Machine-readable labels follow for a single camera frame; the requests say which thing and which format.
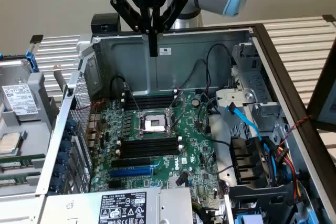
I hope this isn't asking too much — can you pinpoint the black RAM slot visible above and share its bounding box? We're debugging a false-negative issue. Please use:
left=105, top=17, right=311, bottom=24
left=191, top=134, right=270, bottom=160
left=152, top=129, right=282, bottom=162
left=122, top=102, right=176, bottom=112
left=122, top=96, right=176, bottom=105
left=117, top=141, right=183, bottom=152
left=122, top=93, right=176, bottom=101
left=117, top=145, right=183, bottom=156
left=117, top=136, right=183, bottom=147
left=117, top=149, right=183, bottom=160
left=122, top=99, right=176, bottom=108

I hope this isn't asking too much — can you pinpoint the black box with port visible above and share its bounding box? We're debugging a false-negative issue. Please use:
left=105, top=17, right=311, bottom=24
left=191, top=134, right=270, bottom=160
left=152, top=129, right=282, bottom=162
left=91, top=13, right=122, bottom=35

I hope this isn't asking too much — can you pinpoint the white sticker label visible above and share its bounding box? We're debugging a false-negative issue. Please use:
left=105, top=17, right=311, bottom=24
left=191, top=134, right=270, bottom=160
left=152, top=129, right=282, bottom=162
left=157, top=47, right=173, bottom=57

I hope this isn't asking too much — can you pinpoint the open metal PC case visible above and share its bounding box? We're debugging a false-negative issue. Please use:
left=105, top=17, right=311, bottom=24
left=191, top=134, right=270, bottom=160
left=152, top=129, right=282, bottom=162
left=35, top=23, right=336, bottom=224

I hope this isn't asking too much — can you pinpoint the thin metal locking lever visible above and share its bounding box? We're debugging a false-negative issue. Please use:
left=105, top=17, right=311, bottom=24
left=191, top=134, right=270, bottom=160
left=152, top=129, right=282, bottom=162
left=123, top=82, right=141, bottom=111

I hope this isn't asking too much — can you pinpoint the metal socket cover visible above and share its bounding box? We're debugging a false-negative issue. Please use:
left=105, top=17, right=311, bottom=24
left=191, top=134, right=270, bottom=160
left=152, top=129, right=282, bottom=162
left=166, top=89, right=186, bottom=132

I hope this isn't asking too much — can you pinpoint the CPU socket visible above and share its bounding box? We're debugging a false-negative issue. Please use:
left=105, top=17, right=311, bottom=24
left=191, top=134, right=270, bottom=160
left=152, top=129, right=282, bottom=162
left=138, top=110, right=172, bottom=137

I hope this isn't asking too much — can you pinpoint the green motherboard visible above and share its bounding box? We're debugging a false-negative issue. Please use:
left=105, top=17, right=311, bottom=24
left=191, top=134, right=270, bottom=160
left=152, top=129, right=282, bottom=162
left=89, top=90, right=227, bottom=210

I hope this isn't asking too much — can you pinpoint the silver metal disk bay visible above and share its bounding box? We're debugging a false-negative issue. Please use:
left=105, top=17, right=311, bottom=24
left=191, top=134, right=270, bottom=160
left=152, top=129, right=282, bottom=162
left=230, top=41, right=288, bottom=146

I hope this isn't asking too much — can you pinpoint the silver hard disk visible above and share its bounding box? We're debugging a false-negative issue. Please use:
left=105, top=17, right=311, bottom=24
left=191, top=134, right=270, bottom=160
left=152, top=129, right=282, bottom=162
left=0, top=57, right=40, bottom=120

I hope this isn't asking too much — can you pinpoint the grey parts rack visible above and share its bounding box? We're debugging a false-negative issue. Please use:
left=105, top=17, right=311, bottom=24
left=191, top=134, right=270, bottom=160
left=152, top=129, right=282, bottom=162
left=0, top=48, right=62, bottom=199

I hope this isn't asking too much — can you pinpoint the long black expansion slot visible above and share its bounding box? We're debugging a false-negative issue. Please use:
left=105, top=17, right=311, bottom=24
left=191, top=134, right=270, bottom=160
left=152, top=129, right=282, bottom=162
left=111, top=157, right=152, bottom=168

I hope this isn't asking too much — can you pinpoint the black plastic fan shroud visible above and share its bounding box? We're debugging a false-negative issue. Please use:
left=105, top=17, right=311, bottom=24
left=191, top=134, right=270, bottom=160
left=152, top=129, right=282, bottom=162
left=228, top=136, right=272, bottom=187

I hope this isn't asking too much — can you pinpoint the blue expansion slot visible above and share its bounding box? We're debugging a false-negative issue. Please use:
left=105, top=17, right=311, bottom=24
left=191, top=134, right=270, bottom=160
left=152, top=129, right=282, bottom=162
left=109, top=165, right=154, bottom=178

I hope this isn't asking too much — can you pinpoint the dark framed panel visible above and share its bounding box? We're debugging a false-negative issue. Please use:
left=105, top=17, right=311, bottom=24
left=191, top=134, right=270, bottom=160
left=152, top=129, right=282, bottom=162
left=306, top=47, right=336, bottom=132

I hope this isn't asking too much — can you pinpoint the short black expansion slot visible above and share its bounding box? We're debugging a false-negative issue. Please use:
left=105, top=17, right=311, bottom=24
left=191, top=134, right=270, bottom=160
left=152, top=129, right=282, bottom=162
left=108, top=180, right=126, bottom=189

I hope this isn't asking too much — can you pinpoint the silver CPU chip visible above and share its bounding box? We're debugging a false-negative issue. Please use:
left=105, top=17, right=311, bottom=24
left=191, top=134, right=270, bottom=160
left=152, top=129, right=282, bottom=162
left=0, top=131, right=23, bottom=156

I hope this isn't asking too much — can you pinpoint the silver power supply unit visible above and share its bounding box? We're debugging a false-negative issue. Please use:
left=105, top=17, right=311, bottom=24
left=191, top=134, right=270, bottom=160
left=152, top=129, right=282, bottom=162
left=39, top=186, right=195, bottom=224

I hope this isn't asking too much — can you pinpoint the dark grey plastic cage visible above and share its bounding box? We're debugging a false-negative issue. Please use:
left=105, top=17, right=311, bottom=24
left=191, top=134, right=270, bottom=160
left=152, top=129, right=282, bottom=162
left=227, top=182, right=302, bottom=224

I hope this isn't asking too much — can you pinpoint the blue plastic tab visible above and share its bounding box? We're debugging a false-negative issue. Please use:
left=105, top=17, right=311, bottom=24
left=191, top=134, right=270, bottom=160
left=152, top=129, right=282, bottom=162
left=235, top=213, right=266, bottom=224

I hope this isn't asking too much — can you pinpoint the low thin black wire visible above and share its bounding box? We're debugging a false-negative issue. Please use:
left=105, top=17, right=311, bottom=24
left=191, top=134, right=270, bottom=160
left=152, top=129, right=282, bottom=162
left=180, top=58, right=208, bottom=90

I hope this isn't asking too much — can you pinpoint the tall black wire loop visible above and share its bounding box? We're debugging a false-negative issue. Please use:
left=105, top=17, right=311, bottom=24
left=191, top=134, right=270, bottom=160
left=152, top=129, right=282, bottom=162
left=205, top=43, right=236, bottom=91

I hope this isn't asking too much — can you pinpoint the metal expansion card bracket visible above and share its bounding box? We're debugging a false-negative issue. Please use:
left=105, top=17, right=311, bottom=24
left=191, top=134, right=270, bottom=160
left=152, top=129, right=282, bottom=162
left=51, top=63, right=69, bottom=98

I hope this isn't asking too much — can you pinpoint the short red black twisted wire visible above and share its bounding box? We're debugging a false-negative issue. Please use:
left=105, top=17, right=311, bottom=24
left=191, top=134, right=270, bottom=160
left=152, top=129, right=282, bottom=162
left=75, top=98, right=106, bottom=143

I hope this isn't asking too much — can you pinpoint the grey disk bay bracket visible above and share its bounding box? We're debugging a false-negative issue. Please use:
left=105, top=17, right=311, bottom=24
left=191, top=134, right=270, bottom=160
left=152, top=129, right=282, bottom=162
left=215, top=88, right=257, bottom=117

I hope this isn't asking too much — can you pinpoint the blue plastic disk rail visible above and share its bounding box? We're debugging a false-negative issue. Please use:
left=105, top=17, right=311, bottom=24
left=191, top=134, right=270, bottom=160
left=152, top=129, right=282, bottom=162
left=24, top=48, right=40, bottom=74

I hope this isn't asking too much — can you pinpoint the blue flat data wire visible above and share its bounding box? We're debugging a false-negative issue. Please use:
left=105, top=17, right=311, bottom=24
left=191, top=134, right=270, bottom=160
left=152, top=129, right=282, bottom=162
left=226, top=102, right=280, bottom=175

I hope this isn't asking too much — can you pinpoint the thick black board wire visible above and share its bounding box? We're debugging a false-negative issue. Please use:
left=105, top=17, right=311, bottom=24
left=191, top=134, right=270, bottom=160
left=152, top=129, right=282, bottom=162
left=197, top=95, right=233, bottom=147

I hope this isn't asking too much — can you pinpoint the long red black twisted wire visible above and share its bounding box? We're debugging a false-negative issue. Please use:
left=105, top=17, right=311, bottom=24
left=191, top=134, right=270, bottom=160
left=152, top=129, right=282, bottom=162
left=277, top=114, right=312, bottom=154

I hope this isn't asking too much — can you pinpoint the coloured power wire bundle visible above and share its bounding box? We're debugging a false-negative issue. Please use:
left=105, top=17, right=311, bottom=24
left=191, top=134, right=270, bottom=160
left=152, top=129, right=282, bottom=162
left=275, top=146, right=305, bottom=201

